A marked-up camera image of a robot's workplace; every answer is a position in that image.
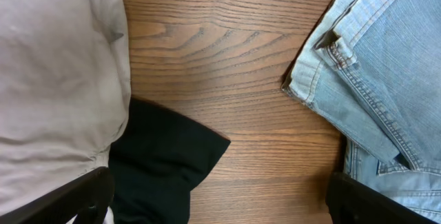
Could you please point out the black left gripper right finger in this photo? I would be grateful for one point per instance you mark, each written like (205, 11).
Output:
(351, 202)

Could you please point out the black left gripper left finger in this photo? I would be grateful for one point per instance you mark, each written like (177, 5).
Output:
(82, 201)

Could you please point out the light blue denim shorts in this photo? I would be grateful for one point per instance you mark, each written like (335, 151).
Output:
(372, 69)

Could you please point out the black garment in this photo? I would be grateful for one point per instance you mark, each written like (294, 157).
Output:
(160, 158)

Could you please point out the beige shorts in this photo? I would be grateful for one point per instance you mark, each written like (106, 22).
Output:
(65, 92)

